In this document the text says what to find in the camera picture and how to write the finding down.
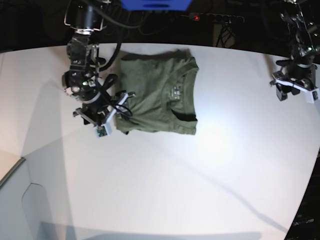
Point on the black power strip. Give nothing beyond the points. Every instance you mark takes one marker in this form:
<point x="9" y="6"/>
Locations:
<point x="217" y="18"/>

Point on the green t-shirt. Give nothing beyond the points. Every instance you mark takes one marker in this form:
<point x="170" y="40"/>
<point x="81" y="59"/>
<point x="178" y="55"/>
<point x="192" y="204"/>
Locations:
<point x="163" y="85"/>

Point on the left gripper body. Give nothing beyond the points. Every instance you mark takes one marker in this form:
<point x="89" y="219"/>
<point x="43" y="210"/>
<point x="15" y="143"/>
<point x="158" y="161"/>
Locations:
<point x="298" y="72"/>

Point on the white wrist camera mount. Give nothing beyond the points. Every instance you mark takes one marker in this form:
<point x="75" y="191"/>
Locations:
<point x="103" y="128"/>
<point x="311" y="92"/>

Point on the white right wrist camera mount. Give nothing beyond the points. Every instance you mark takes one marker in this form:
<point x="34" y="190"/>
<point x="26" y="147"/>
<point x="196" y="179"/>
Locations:
<point x="103" y="128"/>

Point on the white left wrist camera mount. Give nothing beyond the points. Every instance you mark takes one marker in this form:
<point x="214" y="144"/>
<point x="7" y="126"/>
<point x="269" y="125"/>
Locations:
<point x="311" y="92"/>

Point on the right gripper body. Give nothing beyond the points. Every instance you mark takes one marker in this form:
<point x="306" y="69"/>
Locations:
<point x="95" y="105"/>

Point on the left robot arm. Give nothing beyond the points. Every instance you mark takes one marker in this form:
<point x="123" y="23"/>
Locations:
<point x="304" y="33"/>

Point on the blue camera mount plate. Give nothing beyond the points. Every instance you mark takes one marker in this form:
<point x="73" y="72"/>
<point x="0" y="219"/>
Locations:
<point x="156" y="5"/>

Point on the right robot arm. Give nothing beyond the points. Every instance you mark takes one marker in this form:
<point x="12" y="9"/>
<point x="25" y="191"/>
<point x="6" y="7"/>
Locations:
<point x="83" y="81"/>

